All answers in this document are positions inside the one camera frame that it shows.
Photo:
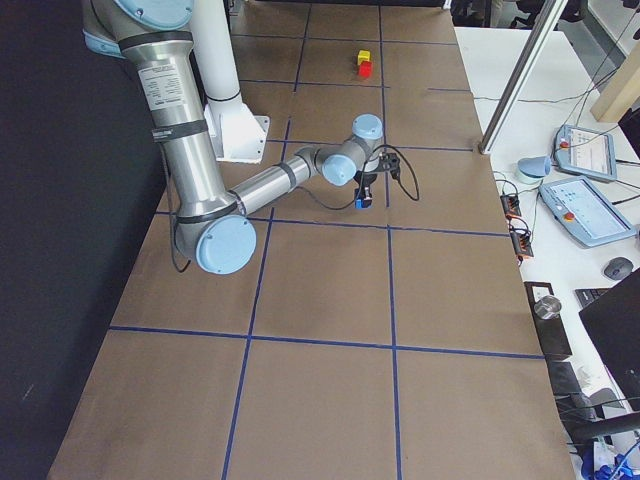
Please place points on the teach pendant tablet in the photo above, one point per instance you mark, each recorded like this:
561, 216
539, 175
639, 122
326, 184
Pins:
587, 152
585, 213

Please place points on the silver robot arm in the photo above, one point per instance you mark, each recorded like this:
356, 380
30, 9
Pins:
183, 56

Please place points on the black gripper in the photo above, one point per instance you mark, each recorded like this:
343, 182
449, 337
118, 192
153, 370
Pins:
364, 180

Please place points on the black keyboard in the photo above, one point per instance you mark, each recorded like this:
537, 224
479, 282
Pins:
589, 295

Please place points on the red wooden cube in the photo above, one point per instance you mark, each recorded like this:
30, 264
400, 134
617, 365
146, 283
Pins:
365, 69

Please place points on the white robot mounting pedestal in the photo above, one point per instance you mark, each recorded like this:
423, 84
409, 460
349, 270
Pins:
237, 135

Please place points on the metal cup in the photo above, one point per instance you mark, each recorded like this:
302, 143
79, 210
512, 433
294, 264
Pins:
547, 307

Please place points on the blue wooden cube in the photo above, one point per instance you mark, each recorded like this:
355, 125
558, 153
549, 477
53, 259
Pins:
363, 203

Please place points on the orange black connector box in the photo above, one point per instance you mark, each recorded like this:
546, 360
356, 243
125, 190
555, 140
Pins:
511, 205

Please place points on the black laptop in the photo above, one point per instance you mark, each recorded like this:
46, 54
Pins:
612, 323

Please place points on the aluminium frame post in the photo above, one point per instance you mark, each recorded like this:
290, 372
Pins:
549, 16

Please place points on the yellow wooden cube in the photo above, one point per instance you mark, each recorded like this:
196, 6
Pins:
363, 56

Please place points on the near teach pendant tablet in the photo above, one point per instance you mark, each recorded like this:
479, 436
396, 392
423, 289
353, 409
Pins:
585, 213

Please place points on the black flat box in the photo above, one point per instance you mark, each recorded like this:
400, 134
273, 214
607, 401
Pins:
551, 333

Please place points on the far teach pendant tablet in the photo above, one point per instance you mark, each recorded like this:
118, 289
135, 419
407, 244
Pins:
587, 152

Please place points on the black computer mouse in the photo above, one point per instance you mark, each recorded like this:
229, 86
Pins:
618, 268

